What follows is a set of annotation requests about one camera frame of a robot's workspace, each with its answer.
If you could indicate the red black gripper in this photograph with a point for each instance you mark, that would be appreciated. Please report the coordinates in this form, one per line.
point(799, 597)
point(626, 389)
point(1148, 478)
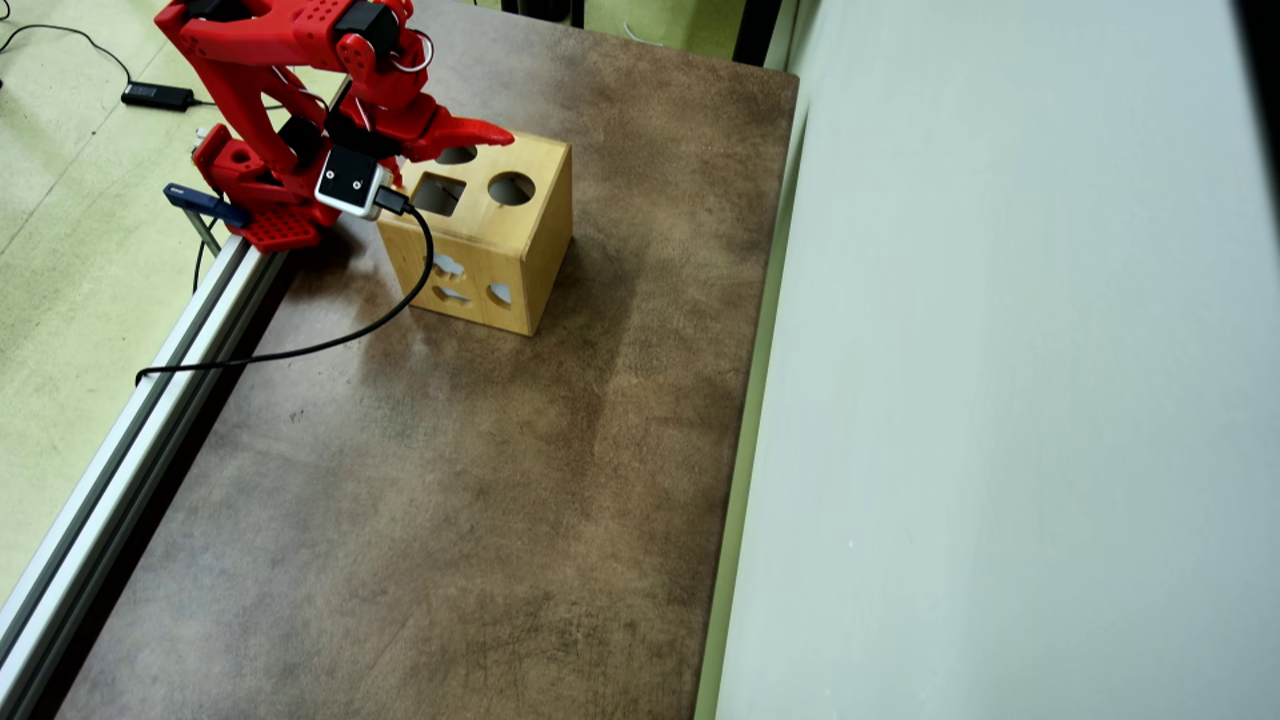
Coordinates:
point(436, 128)

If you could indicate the red robot arm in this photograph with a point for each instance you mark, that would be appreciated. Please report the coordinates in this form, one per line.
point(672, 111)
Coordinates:
point(250, 30)

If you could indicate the wooden shape sorter box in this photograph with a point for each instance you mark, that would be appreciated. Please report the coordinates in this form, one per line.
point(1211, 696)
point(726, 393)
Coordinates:
point(490, 228)

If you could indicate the dark furniture base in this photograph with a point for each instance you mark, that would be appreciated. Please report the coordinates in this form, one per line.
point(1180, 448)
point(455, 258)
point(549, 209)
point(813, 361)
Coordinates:
point(757, 30)
point(545, 10)

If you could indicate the blue clamp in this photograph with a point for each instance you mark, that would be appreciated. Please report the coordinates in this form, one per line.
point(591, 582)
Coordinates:
point(200, 203)

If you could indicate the black power adapter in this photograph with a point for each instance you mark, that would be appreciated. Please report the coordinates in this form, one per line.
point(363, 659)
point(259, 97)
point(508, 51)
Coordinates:
point(158, 96)

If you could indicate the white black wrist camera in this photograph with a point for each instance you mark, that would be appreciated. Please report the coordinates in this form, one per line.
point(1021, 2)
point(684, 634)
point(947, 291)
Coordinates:
point(350, 180)

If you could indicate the aluminium profile rail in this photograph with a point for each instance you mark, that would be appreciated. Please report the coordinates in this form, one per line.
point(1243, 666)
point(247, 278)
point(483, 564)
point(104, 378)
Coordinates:
point(100, 500)

